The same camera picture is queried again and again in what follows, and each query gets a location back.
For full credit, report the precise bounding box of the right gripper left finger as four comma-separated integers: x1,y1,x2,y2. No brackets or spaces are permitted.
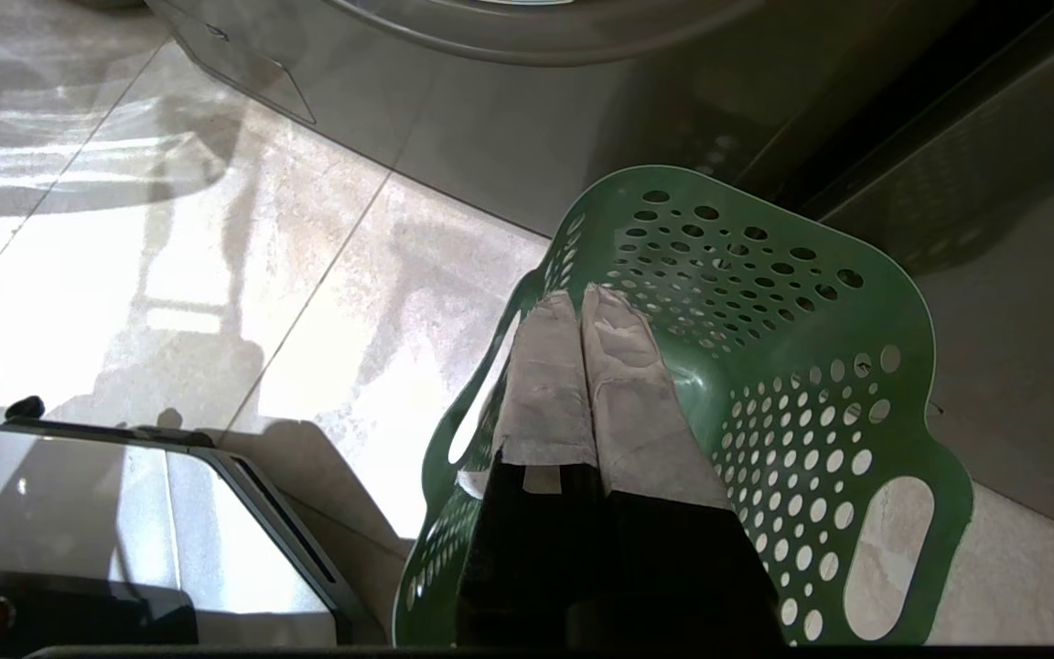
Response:
456,290,608,648

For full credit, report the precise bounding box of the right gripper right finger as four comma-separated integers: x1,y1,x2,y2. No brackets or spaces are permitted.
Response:
580,283,785,648

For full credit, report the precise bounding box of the green perforated laundry basket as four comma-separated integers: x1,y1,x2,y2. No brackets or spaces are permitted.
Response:
392,165,975,648

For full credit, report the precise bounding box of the grey washing machine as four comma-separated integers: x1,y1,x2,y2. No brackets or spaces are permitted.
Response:
818,0,1054,548
145,0,1054,241

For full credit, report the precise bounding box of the round washing machine door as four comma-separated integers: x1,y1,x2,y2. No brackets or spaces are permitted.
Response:
318,0,766,67

